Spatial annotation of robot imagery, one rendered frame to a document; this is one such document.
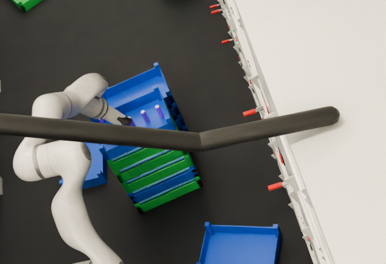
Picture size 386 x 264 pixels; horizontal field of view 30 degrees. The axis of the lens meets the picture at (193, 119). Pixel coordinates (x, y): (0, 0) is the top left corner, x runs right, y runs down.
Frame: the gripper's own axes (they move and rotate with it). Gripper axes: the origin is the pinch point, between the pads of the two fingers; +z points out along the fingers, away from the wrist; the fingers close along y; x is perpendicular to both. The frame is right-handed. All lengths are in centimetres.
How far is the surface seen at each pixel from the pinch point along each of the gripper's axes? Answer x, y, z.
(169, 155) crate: -5.1, 7.0, 26.3
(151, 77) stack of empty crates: 20, -33, 41
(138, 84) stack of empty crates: 15, -36, 39
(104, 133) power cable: 7, 122, -144
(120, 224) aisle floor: -42, -9, 40
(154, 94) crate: 13.6, -7.8, 18.1
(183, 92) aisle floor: 21, -35, 69
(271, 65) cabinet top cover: 25, 124, -122
